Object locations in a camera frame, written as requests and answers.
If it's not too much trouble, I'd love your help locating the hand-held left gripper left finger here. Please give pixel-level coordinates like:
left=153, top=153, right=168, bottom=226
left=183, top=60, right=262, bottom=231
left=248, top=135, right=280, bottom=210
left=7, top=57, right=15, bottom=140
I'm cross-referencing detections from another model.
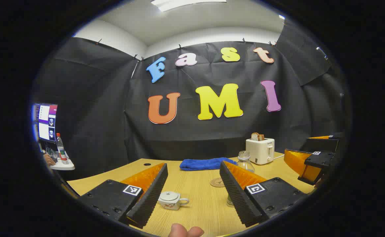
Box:
left=77, top=163, right=168, bottom=229

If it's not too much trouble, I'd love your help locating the white ceramic teacup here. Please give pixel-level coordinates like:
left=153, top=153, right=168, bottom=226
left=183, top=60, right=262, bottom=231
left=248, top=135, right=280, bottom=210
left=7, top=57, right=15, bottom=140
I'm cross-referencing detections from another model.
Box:
left=158, top=197, right=190, bottom=210

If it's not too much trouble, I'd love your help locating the blue towel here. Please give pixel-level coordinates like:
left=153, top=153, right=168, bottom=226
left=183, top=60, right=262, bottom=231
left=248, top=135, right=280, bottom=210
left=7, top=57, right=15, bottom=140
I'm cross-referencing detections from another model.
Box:
left=179, top=157, right=237, bottom=171

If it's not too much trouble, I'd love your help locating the white side table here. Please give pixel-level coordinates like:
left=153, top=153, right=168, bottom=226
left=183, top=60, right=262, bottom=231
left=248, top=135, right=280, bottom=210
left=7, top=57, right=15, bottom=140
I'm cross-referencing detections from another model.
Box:
left=49, top=151, right=75, bottom=171

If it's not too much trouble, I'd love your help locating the computer monitor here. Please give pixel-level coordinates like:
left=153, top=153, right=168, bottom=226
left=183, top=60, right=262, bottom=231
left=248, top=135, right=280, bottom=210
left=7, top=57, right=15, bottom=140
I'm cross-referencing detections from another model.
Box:
left=32, top=103, right=58, bottom=144

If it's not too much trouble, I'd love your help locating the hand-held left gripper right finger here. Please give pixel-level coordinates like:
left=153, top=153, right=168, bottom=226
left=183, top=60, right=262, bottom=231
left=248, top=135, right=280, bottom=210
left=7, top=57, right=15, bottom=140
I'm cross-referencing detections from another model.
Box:
left=219, top=161, right=308, bottom=227

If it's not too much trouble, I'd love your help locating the red cap plastic bottle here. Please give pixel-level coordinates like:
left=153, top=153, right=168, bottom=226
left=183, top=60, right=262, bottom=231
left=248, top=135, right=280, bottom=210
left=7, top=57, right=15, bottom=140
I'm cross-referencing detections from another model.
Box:
left=56, top=133, right=69, bottom=165

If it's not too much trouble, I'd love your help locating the white toaster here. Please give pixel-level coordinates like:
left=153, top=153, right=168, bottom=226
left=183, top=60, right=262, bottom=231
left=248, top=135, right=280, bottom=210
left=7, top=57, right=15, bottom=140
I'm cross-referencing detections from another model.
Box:
left=245, top=138, right=275, bottom=165

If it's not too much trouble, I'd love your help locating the green label water bottle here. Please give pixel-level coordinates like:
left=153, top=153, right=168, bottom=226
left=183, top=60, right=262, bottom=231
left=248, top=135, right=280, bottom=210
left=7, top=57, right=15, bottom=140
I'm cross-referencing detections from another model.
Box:
left=226, top=151, right=255, bottom=208

